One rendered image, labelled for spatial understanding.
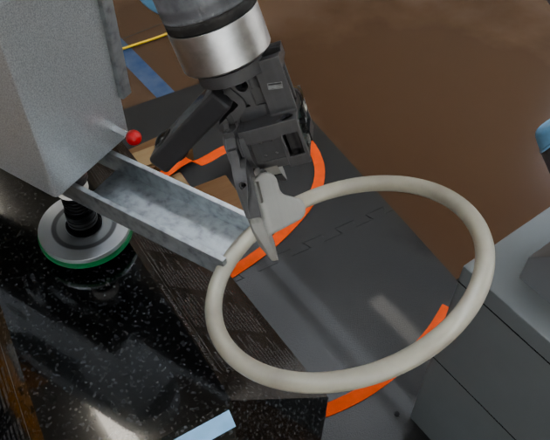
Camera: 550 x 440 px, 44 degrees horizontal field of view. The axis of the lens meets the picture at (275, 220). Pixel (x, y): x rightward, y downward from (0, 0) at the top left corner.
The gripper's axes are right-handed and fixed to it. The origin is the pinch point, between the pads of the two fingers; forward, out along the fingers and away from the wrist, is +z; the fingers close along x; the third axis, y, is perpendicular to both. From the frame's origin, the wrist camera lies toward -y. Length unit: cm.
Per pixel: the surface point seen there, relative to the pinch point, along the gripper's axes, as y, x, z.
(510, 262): 29, 63, 73
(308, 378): -4.8, 0.7, 28.6
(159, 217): -36, 43, 24
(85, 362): -60, 29, 46
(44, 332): -70, 35, 41
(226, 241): -23, 38, 30
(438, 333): 13.9, 4.8, 28.6
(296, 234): -43, 151, 119
